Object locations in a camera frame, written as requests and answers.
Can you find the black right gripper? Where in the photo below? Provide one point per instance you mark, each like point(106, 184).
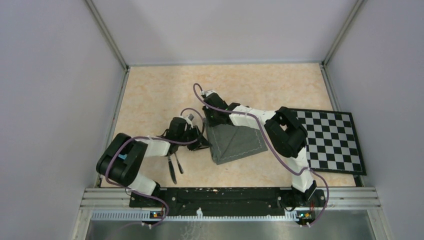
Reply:
point(211, 123)

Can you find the grey cloth napkin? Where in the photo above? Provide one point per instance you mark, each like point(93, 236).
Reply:
point(230, 143)

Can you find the silver table knife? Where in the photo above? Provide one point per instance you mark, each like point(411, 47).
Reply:
point(171, 170)

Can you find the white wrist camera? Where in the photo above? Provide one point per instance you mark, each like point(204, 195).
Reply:
point(189, 119)
point(207, 93)

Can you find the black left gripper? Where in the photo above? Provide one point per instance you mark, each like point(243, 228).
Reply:
point(201, 144)

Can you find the silver fork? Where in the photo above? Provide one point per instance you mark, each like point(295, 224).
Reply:
point(180, 168)

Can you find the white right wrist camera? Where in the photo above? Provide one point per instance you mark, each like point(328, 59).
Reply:
point(207, 93)

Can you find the aluminium frame rail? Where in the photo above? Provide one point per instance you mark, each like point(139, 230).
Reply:
point(113, 204)

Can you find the black white checkerboard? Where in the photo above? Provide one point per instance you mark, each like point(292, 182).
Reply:
point(332, 142)

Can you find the colourful card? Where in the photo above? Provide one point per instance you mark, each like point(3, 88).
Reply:
point(122, 156)

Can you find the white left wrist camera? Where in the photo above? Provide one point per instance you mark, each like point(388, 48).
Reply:
point(189, 119)

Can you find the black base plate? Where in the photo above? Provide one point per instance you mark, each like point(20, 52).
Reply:
point(228, 201)

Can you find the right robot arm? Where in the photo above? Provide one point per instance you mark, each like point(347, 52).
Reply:
point(282, 131)

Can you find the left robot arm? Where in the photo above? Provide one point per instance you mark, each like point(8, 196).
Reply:
point(127, 173)

